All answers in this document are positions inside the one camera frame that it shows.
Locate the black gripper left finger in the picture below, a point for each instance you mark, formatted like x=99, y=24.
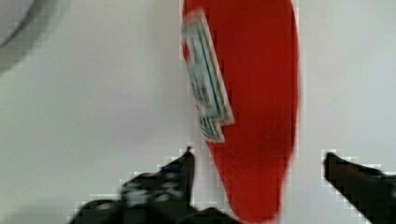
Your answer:
x=163, y=197

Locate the red ketchup bottle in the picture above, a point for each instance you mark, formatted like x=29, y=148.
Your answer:
x=242, y=59

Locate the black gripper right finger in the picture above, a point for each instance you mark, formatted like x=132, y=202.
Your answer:
x=368, y=189

